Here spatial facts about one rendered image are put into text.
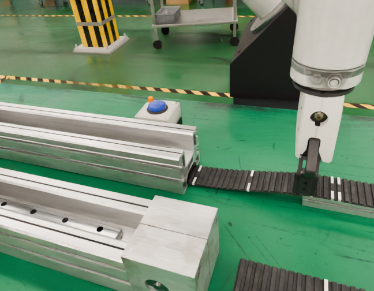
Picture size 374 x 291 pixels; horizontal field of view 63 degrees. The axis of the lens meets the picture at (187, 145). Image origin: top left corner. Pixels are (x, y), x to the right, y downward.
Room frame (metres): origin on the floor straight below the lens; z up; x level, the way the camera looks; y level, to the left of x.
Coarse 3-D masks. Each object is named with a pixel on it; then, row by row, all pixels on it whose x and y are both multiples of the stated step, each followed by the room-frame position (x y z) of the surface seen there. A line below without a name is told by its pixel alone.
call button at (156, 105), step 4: (156, 100) 0.61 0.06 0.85; (160, 100) 0.61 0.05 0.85; (152, 104) 0.59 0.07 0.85; (156, 104) 0.59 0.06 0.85; (160, 104) 0.59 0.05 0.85; (164, 104) 0.59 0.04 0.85; (148, 108) 0.59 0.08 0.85; (152, 108) 0.58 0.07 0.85; (156, 108) 0.58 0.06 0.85; (160, 108) 0.58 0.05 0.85; (164, 108) 0.58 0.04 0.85
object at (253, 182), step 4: (252, 172) 0.40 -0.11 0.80; (256, 172) 0.40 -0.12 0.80; (260, 172) 0.40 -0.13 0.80; (252, 176) 0.39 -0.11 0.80; (256, 176) 0.39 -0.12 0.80; (248, 180) 0.38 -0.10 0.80; (252, 180) 0.38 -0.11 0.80; (256, 180) 0.38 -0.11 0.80; (248, 184) 0.37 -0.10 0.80; (252, 184) 0.37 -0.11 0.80; (256, 184) 0.37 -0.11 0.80; (248, 188) 0.36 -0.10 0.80; (252, 188) 0.36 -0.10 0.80; (256, 188) 0.36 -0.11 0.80
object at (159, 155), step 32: (0, 128) 0.54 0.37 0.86; (32, 128) 0.53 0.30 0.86; (64, 128) 0.56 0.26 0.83; (96, 128) 0.53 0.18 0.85; (128, 128) 0.50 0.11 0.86; (160, 128) 0.48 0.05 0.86; (192, 128) 0.47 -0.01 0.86; (32, 160) 0.51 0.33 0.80; (64, 160) 0.48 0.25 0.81; (96, 160) 0.45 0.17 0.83; (128, 160) 0.42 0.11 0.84; (160, 160) 0.39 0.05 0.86; (192, 160) 0.44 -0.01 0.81
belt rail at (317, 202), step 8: (304, 200) 0.33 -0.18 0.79; (312, 200) 0.33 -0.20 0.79; (320, 200) 0.32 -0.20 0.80; (328, 200) 0.32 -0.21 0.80; (328, 208) 0.32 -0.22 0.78; (336, 208) 0.31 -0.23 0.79; (344, 208) 0.31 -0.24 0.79; (352, 208) 0.30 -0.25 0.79; (360, 208) 0.30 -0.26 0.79; (368, 208) 0.29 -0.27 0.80; (368, 216) 0.29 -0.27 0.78
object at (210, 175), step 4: (208, 168) 0.44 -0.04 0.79; (212, 168) 0.43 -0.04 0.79; (216, 168) 0.43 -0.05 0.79; (208, 172) 0.42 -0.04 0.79; (212, 172) 0.42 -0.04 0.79; (216, 172) 0.42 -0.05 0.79; (208, 176) 0.41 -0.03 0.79; (212, 176) 0.41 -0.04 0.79; (204, 180) 0.40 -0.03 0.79; (208, 180) 0.40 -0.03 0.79; (212, 180) 0.40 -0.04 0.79; (204, 184) 0.39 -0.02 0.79; (208, 184) 0.39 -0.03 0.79
